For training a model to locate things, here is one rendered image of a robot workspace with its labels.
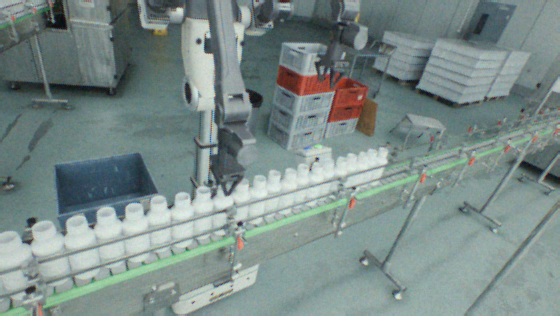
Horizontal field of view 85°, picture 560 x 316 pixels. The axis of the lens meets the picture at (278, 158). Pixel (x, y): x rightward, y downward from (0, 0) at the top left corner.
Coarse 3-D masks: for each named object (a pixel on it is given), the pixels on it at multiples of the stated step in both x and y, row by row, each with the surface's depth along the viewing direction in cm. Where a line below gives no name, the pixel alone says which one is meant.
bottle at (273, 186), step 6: (270, 174) 95; (276, 174) 98; (270, 180) 96; (276, 180) 95; (270, 186) 96; (276, 186) 96; (270, 192) 96; (276, 192) 97; (276, 198) 98; (270, 204) 99; (276, 204) 100; (264, 210) 100; (270, 210) 100; (270, 216) 102
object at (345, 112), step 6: (336, 108) 380; (342, 108) 387; (348, 108) 430; (354, 108) 403; (360, 108) 410; (330, 114) 380; (336, 114) 387; (342, 114) 394; (348, 114) 402; (354, 114) 410; (330, 120) 385; (336, 120) 392
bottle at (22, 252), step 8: (8, 232) 61; (16, 232) 62; (0, 240) 61; (8, 240) 62; (16, 240) 61; (0, 248) 59; (8, 248) 60; (16, 248) 61; (24, 248) 63; (0, 256) 60; (8, 256) 60; (16, 256) 61; (24, 256) 62; (32, 256) 65; (0, 264) 60; (8, 264) 60; (16, 264) 61; (16, 272) 62; (8, 280) 62; (16, 280) 63; (24, 280) 64; (8, 288) 64; (16, 288) 64; (16, 296) 65
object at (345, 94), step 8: (344, 80) 421; (352, 80) 416; (336, 88) 365; (344, 88) 429; (352, 88) 377; (360, 88) 387; (368, 88) 398; (336, 96) 368; (344, 96) 378; (352, 96) 387; (360, 96) 397; (336, 104) 375; (344, 104) 385
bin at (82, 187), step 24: (72, 168) 119; (96, 168) 124; (120, 168) 130; (144, 168) 127; (72, 192) 124; (96, 192) 130; (120, 192) 136; (144, 192) 137; (72, 216) 97; (96, 216) 102
